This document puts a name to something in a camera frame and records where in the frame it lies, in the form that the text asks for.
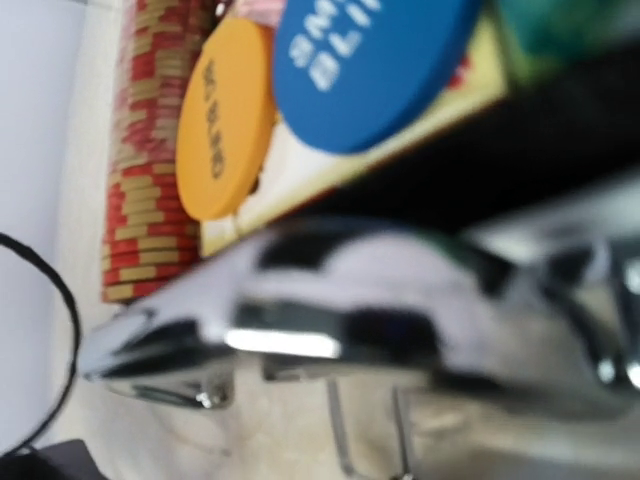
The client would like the orange big blind button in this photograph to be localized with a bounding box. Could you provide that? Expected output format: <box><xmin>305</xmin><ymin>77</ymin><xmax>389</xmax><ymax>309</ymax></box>
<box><xmin>176</xmin><ymin>17</ymin><xmax>276</xmax><ymax>221</ymax></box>

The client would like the blue small blind button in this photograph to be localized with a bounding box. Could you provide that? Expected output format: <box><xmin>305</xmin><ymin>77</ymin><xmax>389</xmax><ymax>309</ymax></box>
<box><xmin>273</xmin><ymin>0</ymin><xmax>482</xmax><ymax>154</ymax></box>

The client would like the aluminium poker set case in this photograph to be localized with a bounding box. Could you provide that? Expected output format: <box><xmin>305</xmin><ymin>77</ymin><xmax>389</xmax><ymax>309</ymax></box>
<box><xmin>79</xmin><ymin>0</ymin><xmax>640</xmax><ymax>480</ymax></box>

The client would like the green poker chip stack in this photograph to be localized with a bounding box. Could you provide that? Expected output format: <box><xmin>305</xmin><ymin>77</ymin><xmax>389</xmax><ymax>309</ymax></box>
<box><xmin>493</xmin><ymin>1</ymin><xmax>639</xmax><ymax>85</ymax></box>

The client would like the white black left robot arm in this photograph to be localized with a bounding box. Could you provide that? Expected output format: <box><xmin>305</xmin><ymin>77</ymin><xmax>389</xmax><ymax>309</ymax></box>
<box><xmin>1</xmin><ymin>233</ymin><xmax>94</xmax><ymax>479</ymax></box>

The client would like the red playing card deck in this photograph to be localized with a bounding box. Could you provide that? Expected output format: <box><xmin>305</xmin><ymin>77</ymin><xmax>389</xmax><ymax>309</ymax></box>
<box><xmin>200</xmin><ymin>10</ymin><xmax>507</xmax><ymax>257</ymax></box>

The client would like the left chip row in case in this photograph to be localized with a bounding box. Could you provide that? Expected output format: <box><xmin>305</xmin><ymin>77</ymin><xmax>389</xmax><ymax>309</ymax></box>
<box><xmin>101</xmin><ymin>1</ymin><xmax>216</xmax><ymax>303</ymax></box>

